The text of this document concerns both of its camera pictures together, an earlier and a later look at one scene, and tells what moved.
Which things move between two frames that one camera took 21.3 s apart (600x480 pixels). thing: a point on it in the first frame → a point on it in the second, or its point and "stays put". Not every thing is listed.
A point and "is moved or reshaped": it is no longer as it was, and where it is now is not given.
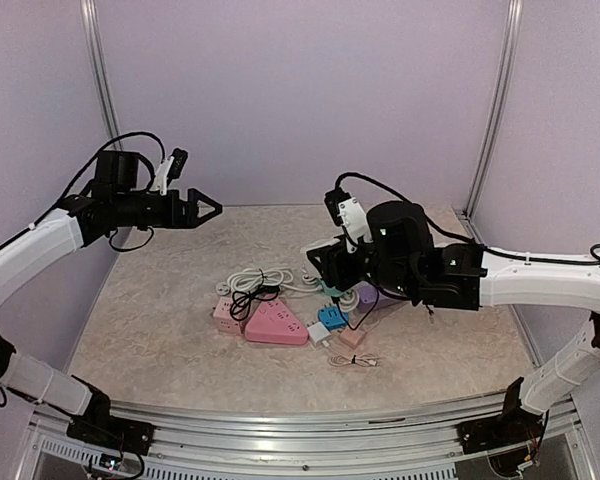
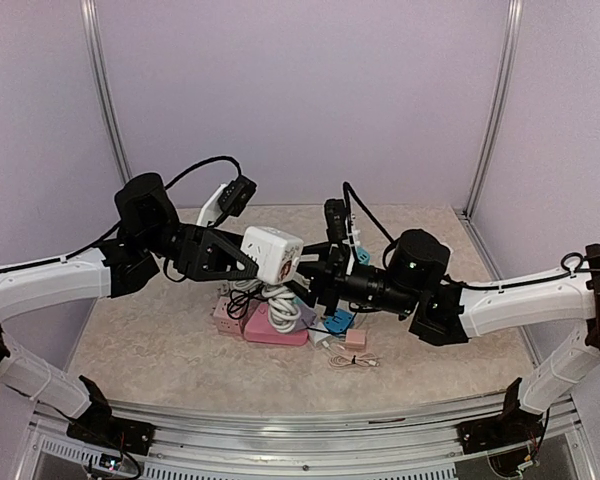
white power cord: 279,277 is moved or reshaped
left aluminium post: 100,69 stays put
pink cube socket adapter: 225,321 stays put
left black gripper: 189,219 → 203,254
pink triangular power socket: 274,322 stays put
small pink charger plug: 352,337 is moved or reshaped
